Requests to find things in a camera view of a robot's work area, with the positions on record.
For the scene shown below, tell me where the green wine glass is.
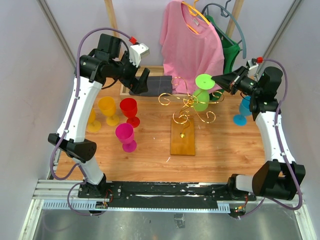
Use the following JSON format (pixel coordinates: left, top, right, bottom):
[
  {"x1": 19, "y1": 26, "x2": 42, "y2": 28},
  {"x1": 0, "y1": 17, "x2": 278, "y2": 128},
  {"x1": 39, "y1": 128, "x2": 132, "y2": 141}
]
[{"x1": 192, "y1": 73, "x2": 215, "y2": 112}]

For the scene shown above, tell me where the yellow wine glass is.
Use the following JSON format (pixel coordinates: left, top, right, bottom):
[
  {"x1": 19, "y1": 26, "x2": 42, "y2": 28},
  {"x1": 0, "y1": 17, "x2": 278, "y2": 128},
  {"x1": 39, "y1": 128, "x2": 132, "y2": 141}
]
[
  {"x1": 87, "y1": 108, "x2": 101, "y2": 133},
  {"x1": 98, "y1": 96, "x2": 120, "y2": 126}
]

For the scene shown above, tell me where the orange clothes hanger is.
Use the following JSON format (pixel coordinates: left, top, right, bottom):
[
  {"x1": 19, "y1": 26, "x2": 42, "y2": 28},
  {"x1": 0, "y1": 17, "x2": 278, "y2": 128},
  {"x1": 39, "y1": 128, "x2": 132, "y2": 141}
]
[{"x1": 180, "y1": 1, "x2": 212, "y2": 36}]

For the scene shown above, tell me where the white slotted cable duct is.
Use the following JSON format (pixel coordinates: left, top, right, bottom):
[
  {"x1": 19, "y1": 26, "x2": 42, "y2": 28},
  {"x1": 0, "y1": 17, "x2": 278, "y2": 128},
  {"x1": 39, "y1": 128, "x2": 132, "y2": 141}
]
[{"x1": 42, "y1": 198, "x2": 231, "y2": 214}]

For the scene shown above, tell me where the magenta wine glass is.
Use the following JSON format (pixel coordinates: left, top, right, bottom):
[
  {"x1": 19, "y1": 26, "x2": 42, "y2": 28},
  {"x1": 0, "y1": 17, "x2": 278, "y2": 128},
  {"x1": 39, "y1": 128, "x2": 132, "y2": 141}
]
[{"x1": 115, "y1": 123, "x2": 137, "y2": 153}]

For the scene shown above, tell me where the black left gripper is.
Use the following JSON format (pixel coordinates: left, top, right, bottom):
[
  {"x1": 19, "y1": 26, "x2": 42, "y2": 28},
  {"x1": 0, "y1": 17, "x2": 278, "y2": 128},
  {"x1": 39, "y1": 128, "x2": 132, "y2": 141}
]
[{"x1": 110, "y1": 51, "x2": 150, "y2": 94}]

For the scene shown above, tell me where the pink t-shirt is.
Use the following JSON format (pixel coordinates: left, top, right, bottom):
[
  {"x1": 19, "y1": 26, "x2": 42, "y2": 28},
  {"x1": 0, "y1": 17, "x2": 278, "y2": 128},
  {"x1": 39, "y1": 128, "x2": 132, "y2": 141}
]
[{"x1": 159, "y1": 0, "x2": 225, "y2": 94}]

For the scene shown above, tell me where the wooden clothes rack frame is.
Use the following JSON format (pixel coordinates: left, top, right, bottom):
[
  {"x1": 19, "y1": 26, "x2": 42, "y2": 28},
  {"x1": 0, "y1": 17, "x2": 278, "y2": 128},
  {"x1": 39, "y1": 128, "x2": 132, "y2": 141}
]
[{"x1": 104, "y1": 0, "x2": 247, "y2": 94}]

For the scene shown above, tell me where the gold wire glass rack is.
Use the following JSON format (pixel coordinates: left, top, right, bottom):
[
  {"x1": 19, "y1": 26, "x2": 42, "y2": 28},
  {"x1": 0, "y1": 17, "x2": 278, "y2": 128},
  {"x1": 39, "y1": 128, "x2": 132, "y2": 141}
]
[{"x1": 158, "y1": 76, "x2": 225, "y2": 124}]

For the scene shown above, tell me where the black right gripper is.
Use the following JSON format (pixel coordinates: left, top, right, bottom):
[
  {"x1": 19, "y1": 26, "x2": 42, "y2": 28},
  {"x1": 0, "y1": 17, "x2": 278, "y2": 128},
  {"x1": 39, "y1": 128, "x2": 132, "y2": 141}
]
[{"x1": 211, "y1": 66, "x2": 262, "y2": 98}]

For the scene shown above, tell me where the aluminium frame rail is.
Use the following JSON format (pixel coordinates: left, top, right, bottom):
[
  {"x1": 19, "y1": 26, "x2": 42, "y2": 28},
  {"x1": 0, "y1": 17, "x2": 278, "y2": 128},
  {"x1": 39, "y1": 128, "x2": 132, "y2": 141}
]
[{"x1": 36, "y1": 0, "x2": 76, "y2": 67}]

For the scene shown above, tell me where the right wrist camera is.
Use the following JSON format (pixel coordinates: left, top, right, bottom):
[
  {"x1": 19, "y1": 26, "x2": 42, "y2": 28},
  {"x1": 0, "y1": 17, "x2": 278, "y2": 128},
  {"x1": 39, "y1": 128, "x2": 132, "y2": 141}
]
[{"x1": 246, "y1": 56, "x2": 264, "y2": 78}]

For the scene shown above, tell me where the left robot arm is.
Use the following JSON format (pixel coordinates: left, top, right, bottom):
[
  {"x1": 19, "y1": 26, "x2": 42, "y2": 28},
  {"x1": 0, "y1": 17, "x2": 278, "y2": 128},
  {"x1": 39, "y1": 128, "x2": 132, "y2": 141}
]
[{"x1": 48, "y1": 33, "x2": 150, "y2": 198}]

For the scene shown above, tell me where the green tank top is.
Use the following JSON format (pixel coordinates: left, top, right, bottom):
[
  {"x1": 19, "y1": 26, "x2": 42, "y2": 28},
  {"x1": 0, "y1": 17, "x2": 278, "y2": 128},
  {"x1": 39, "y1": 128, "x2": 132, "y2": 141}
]
[{"x1": 205, "y1": 14, "x2": 241, "y2": 101}]

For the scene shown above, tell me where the folded dark grey cloth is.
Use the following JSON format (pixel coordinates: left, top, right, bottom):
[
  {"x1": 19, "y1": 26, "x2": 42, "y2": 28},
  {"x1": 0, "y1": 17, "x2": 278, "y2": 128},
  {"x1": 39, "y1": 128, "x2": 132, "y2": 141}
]
[{"x1": 129, "y1": 75, "x2": 173, "y2": 97}]

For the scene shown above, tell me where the red wine glass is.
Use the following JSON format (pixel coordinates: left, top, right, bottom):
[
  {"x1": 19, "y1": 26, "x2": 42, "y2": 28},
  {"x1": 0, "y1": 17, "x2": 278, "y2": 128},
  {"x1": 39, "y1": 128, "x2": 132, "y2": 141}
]
[{"x1": 119, "y1": 98, "x2": 140, "y2": 128}]

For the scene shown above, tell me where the yellow wine glass front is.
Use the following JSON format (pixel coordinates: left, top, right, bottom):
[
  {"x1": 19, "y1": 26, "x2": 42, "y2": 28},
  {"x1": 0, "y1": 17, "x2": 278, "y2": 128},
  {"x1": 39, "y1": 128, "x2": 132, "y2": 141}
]
[{"x1": 98, "y1": 96, "x2": 120, "y2": 126}]

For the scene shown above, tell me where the grey clothes hanger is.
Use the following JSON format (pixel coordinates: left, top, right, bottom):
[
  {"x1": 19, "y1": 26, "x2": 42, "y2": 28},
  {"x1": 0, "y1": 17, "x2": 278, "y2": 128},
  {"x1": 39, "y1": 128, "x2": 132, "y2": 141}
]
[{"x1": 201, "y1": 0, "x2": 247, "y2": 59}]

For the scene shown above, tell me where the wooden rack base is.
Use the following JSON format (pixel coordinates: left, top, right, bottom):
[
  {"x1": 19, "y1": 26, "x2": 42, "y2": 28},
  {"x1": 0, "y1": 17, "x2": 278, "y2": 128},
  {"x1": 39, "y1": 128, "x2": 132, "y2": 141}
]
[{"x1": 170, "y1": 118, "x2": 196, "y2": 156}]

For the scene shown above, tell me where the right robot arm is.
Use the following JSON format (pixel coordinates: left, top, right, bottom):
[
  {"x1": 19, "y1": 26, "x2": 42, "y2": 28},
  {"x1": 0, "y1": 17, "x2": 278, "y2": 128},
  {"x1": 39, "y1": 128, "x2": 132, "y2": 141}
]
[{"x1": 212, "y1": 66, "x2": 306, "y2": 201}]

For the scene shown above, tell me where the blue wine glass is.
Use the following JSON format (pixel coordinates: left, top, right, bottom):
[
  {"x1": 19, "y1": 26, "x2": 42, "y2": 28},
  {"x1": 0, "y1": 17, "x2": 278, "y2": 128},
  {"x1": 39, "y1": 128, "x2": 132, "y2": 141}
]
[{"x1": 233, "y1": 96, "x2": 252, "y2": 126}]

